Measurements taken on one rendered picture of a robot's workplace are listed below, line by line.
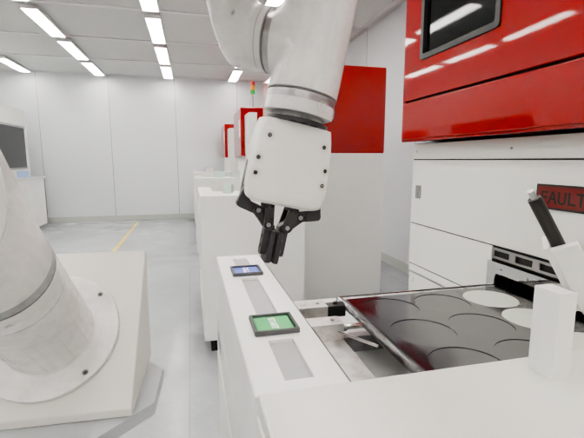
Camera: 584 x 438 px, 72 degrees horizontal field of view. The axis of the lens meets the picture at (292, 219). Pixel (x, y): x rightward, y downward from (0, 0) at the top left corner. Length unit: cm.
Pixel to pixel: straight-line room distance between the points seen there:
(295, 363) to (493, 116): 70
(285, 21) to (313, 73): 7
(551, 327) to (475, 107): 66
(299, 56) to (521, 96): 55
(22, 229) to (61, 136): 827
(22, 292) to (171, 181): 799
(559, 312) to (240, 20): 44
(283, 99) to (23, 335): 40
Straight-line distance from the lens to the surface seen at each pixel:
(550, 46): 90
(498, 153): 103
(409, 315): 76
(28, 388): 69
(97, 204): 867
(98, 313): 70
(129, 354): 68
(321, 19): 49
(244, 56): 52
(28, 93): 897
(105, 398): 67
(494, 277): 104
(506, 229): 101
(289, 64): 48
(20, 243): 50
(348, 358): 64
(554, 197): 92
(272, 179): 47
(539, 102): 89
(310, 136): 48
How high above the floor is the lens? 117
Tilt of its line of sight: 8 degrees down
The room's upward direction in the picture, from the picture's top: straight up
